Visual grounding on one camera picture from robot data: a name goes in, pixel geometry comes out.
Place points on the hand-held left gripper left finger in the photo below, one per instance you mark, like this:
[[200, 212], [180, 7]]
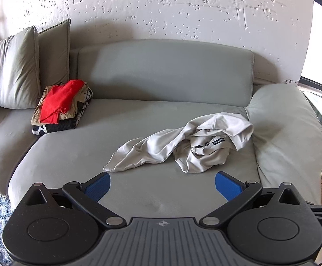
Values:
[[100, 186]]

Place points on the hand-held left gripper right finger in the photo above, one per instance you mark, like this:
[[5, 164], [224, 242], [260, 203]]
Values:
[[227, 186]]

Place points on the white t-shirt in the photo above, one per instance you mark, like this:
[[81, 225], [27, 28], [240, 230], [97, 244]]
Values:
[[155, 146]]

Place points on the red and patterned clothes pile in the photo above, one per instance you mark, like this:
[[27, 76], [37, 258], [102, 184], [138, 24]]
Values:
[[53, 128]]

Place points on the tan garment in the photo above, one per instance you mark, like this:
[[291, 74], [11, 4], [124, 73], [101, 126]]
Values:
[[72, 108]]

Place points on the red garment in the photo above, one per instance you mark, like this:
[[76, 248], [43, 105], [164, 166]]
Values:
[[57, 99]]

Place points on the grey sofa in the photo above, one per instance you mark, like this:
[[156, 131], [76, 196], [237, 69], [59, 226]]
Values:
[[150, 88]]

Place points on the olive grey pillow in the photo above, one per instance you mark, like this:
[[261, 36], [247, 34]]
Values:
[[54, 52]]

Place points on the light grey pillow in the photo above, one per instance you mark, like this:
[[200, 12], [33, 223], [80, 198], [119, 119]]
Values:
[[11, 69]]

